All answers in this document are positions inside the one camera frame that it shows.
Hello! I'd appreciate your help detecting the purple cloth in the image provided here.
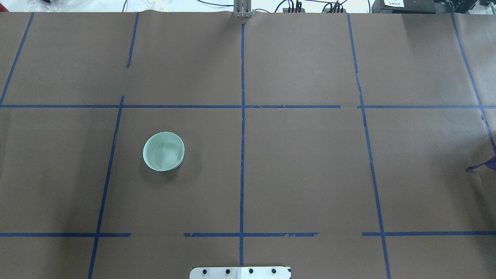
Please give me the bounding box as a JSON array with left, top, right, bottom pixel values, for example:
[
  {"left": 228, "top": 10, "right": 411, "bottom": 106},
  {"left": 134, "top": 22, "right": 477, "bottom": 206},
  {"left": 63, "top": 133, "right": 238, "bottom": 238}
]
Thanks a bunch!
[{"left": 465, "top": 157, "right": 496, "bottom": 172}]

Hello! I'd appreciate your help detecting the black power box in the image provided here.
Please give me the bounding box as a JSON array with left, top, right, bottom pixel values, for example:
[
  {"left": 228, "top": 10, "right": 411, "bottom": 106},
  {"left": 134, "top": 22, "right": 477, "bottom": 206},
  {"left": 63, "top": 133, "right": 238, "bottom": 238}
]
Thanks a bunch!
[{"left": 371, "top": 0, "right": 436, "bottom": 14}]

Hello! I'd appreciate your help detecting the light green bowl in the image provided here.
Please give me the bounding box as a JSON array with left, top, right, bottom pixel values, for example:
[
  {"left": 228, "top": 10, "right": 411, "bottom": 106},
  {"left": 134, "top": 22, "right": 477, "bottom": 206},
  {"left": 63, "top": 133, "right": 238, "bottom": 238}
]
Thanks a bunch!
[{"left": 142, "top": 132, "right": 185, "bottom": 172}]

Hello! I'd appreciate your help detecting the crumpled clear plastic bag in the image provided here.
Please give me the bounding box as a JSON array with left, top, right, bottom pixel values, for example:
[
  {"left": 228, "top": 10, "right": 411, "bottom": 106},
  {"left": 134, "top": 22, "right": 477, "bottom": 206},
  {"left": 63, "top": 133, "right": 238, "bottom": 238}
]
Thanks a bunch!
[{"left": 23, "top": 0, "right": 95, "bottom": 12}]

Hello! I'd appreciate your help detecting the aluminium frame post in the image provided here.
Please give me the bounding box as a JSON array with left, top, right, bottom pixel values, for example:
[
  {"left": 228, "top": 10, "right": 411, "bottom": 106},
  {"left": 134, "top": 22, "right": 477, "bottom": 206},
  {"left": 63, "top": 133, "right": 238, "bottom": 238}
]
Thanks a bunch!
[{"left": 233, "top": 0, "right": 253, "bottom": 18}]

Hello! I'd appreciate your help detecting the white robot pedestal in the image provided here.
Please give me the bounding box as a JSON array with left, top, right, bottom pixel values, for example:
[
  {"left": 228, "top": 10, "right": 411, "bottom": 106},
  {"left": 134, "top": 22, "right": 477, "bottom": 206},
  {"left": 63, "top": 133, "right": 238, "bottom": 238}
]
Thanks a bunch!
[{"left": 189, "top": 266, "right": 292, "bottom": 279}]

